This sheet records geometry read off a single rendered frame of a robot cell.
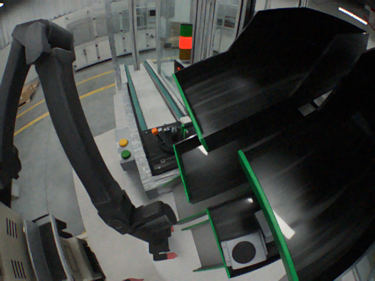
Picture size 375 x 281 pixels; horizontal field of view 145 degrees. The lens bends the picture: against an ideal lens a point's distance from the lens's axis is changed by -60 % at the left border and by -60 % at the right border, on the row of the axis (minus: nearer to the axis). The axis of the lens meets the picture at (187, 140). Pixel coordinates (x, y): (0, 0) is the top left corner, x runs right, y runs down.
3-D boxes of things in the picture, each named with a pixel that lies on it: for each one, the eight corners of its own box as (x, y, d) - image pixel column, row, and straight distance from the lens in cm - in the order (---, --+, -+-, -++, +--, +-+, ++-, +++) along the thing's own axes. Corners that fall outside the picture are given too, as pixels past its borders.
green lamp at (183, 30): (182, 37, 61) (183, 25, 61) (177, 36, 66) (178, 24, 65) (194, 37, 63) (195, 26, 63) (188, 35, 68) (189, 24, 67)
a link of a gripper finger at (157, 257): (183, 241, 53) (167, 234, 45) (186, 260, 51) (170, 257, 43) (166, 245, 56) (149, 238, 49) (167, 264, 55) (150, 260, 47)
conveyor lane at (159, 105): (159, 185, 65) (156, 175, 57) (130, 92, 126) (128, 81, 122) (215, 164, 72) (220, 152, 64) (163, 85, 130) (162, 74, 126)
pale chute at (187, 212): (181, 225, 47) (170, 225, 44) (171, 187, 51) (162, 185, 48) (269, 182, 36) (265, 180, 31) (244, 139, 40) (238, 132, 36)
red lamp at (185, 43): (181, 49, 62) (182, 37, 61) (177, 46, 67) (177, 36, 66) (193, 48, 64) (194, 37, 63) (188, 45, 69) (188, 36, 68)
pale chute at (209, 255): (202, 267, 48) (193, 271, 44) (190, 228, 47) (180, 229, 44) (303, 233, 38) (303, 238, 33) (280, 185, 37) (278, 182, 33)
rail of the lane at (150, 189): (149, 200, 64) (144, 190, 54) (122, 94, 126) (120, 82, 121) (162, 196, 64) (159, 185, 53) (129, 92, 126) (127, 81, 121)
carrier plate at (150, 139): (156, 176, 57) (156, 173, 56) (142, 133, 72) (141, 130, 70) (211, 157, 63) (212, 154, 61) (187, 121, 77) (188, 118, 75)
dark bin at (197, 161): (192, 205, 28) (174, 196, 21) (177, 150, 34) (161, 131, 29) (317, 141, 34) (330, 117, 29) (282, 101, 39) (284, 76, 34)
